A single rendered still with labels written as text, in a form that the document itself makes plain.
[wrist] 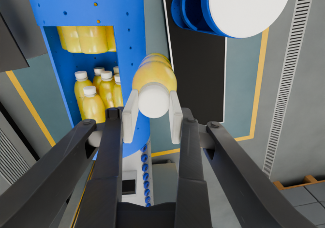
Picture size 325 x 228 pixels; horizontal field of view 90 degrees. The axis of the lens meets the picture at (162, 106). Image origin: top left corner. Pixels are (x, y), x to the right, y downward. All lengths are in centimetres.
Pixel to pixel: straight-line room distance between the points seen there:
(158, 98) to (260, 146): 260
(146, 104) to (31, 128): 221
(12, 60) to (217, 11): 73
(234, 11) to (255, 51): 135
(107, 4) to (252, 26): 49
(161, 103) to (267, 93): 212
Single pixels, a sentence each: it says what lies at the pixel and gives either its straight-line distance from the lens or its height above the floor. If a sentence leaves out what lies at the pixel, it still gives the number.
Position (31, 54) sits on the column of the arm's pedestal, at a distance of 98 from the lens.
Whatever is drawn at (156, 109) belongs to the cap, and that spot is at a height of 147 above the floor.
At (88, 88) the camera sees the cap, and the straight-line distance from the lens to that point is 59.
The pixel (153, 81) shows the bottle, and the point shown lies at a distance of 22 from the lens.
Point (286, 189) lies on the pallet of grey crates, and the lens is 350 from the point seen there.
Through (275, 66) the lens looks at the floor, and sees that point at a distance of 219.
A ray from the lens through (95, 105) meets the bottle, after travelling 59.
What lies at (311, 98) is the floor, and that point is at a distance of 271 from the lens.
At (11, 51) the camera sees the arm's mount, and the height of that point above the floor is 101.
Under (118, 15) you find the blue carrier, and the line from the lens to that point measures 44.
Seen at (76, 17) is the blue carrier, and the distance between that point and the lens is 43.
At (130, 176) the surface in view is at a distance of 106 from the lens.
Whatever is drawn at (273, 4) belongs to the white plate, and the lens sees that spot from 75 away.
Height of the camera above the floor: 164
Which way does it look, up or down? 62 degrees down
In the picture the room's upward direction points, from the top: 169 degrees clockwise
